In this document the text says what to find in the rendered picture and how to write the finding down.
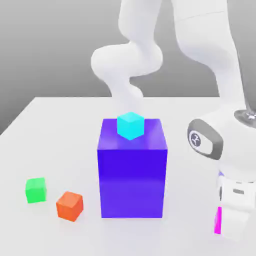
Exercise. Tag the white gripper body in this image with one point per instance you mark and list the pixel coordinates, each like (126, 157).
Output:
(228, 197)

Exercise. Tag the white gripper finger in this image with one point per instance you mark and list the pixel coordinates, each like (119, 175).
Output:
(235, 223)

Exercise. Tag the small magenta cube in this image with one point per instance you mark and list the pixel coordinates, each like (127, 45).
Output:
(218, 222)

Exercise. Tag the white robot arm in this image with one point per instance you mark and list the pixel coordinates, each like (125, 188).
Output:
(208, 60)

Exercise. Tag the small cyan cube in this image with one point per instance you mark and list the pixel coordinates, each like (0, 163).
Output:
(130, 126)

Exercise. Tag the small orange cube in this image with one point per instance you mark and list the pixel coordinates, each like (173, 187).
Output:
(69, 206)

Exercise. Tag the small green cube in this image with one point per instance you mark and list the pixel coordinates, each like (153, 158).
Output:
(36, 191)

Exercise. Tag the large purple box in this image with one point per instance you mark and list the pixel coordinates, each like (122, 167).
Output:
(132, 180)

